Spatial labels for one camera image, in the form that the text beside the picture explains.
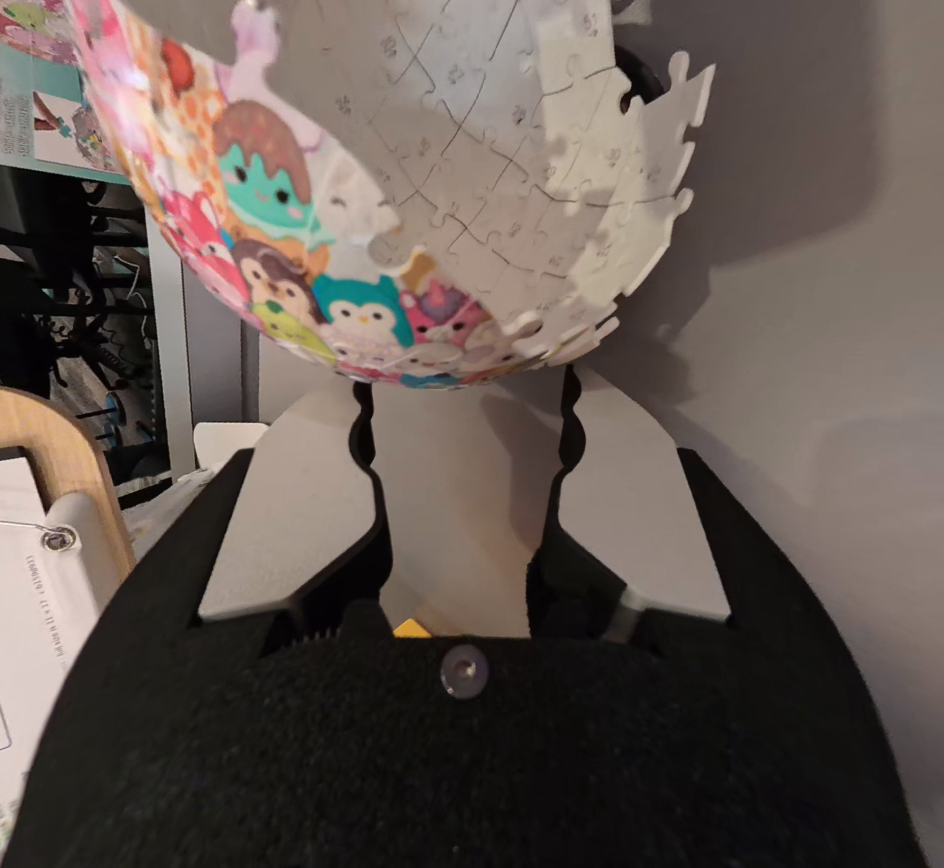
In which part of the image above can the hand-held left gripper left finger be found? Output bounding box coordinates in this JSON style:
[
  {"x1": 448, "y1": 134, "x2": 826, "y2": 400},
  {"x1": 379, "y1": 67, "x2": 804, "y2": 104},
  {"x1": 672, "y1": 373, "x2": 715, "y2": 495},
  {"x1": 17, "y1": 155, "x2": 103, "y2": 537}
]
[{"x1": 198, "y1": 380, "x2": 392, "y2": 644}]

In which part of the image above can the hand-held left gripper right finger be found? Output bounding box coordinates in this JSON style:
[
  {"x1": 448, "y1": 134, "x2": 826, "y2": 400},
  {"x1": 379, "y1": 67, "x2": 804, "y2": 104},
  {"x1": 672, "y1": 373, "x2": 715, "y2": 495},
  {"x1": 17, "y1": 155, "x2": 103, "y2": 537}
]
[{"x1": 527, "y1": 365, "x2": 731, "y2": 644}]

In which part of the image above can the colourful puzzle ball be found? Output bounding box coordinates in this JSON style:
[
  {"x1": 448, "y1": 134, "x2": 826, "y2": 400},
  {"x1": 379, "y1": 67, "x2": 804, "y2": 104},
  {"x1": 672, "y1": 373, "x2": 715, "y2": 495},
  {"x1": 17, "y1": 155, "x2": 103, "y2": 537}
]
[{"x1": 70, "y1": 0, "x2": 716, "y2": 391}]

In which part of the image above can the round black ball stand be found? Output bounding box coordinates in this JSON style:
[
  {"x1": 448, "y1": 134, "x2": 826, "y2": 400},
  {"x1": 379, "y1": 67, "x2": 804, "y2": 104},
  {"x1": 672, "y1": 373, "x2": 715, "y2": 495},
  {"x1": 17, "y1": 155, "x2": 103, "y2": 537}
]
[{"x1": 616, "y1": 45, "x2": 665, "y2": 109}]

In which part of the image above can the puzzle box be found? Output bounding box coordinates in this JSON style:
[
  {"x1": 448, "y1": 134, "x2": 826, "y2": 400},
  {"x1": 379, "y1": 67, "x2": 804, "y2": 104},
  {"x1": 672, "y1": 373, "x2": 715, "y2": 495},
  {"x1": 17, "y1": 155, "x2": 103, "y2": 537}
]
[{"x1": 0, "y1": 0, "x2": 134, "y2": 183}]

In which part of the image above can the round wooden tabletop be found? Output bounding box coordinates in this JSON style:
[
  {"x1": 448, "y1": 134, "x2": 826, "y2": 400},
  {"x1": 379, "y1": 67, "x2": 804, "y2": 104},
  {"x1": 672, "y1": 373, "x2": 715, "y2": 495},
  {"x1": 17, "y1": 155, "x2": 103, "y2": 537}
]
[{"x1": 0, "y1": 389, "x2": 137, "y2": 589}]

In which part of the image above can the white paper poster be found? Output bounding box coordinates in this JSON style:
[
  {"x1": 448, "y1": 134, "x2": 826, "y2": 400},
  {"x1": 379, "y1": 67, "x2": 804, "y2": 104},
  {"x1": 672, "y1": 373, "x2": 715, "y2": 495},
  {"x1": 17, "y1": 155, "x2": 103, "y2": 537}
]
[{"x1": 0, "y1": 458, "x2": 126, "y2": 832}]

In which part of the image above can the black office chair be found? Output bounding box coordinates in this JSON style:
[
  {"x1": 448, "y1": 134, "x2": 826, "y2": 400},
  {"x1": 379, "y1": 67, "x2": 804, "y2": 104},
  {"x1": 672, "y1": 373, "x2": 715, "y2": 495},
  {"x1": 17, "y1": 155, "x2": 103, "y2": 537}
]
[{"x1": 0, "y1": 167, "x2": 159, "y2": 508}]

